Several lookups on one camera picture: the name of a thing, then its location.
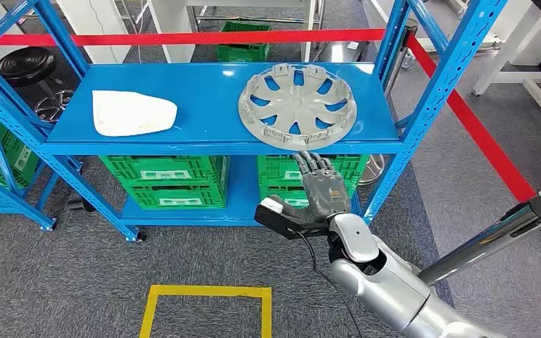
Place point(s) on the black round stool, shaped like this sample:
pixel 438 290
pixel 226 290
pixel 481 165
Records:
pixel 25 65

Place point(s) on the white workbench frame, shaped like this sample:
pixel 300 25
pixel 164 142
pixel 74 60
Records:
pixel 508 42

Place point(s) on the red barrier belt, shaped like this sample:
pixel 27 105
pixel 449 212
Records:
pixel 182 37
pixel 476 126

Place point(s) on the blue metal shelf rack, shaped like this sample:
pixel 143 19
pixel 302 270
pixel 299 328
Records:
pixel 18 204
pixel 205 93

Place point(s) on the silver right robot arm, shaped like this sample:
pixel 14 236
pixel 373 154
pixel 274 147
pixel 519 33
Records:
pixel 392 289

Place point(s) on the white plastic part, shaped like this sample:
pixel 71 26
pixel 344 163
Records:
pixel 130 114

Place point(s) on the white cabinet panel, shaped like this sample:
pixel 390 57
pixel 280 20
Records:
pixel 93 28

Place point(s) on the white table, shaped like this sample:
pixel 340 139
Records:
pixel 172 28

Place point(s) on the black roller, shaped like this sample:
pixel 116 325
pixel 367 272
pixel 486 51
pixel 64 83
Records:
pixel 80 205

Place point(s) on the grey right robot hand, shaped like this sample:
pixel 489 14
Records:
pixel 326 191

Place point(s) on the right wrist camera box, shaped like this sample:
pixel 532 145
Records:
pixel 280 224

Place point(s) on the black bin with steel lid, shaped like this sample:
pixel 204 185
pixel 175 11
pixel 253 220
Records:
pixel 340 53

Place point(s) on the chrome stanchion post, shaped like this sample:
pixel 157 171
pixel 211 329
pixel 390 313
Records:
pixel 395 70
pixel 494 238

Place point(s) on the grey plastic wheel cover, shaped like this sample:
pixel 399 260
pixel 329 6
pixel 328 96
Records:
pixel 297 105

